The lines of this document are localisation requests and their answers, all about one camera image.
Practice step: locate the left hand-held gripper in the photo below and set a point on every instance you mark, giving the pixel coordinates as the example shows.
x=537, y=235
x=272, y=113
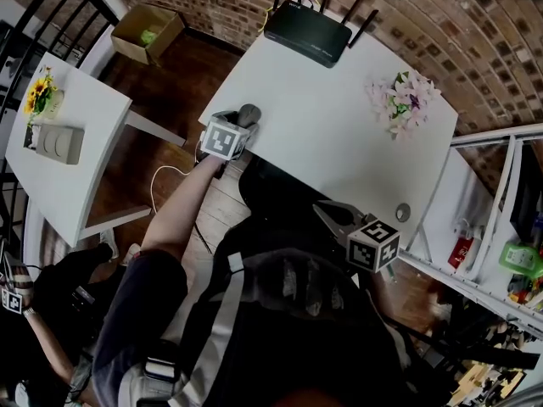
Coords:
x=220, y=140

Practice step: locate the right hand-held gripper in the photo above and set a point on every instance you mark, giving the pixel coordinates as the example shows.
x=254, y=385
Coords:
x=362, y=252

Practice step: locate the grey computer mouse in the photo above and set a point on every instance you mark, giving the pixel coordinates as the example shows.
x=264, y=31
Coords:
x=249, y=113

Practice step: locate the person's right forearm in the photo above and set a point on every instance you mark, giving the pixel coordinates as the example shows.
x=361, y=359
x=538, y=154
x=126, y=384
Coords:
x=379, y=291

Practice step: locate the person's left forearm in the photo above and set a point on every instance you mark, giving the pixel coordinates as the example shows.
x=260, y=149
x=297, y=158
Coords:
x=182, y=214

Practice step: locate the black router with antennas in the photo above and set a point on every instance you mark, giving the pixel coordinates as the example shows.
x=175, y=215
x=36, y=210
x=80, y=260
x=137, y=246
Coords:
x=309, y=36

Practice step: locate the red package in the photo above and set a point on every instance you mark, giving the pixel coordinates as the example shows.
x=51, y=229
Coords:
x=460, y=252

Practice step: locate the light green crumpled item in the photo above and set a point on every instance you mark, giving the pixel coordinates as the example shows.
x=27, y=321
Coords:
x=147, y=36

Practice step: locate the pale pink flowers in pot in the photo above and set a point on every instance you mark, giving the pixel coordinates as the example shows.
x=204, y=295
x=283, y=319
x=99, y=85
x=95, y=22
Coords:
x=403, y=104

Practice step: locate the person's torso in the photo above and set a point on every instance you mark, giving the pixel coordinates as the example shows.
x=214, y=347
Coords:
x=288, y=346

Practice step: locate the open cardboard box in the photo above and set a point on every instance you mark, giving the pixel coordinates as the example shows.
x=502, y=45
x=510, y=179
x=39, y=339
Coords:
x=131, y=36

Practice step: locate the white metal shelf rack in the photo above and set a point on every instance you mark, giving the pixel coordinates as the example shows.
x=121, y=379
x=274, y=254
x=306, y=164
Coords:
x=502, y=193

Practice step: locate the grey rectangular box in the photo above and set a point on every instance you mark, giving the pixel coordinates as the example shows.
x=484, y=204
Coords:
x=59, y=142

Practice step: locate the black metal railing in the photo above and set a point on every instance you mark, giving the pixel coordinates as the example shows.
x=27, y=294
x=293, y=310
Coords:
x=97, y=2

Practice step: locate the green detergent bottle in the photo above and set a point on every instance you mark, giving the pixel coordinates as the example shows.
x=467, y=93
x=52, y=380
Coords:
x=526, y=272

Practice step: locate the small white side table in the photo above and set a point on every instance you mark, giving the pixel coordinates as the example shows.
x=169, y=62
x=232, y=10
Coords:
x=55, y=185

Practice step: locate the sunflowers in white pot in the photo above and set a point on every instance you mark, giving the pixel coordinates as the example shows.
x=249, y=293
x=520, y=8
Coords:
x=38, y=91

